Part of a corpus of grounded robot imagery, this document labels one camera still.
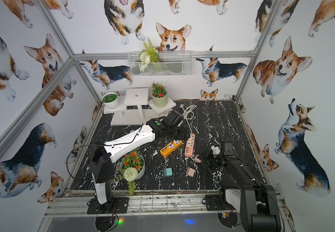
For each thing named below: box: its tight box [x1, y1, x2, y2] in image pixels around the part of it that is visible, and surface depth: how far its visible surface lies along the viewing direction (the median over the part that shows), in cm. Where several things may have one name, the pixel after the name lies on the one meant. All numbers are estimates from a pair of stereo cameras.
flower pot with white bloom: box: [111, 149, 146, 196], surface depth 72 cm
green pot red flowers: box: [150, 81, 168, 108], surface depth 93 cm
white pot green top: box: [102, 91, 120, 110], surface depth 94 cm
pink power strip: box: [184, 133, 196, 158], surface depth 94 cm
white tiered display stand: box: [103, 87, 177, 126], surface depth 100 cm
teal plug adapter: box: [164, 167, 173, 177], surface depth 84 cm
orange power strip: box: [159, 140, 183, 158], surface depth 94 cm
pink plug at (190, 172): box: [185, 167, 196, 178], surface depth 84 cm
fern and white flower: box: [136, 37, 160, 73], surface depth 84 cm
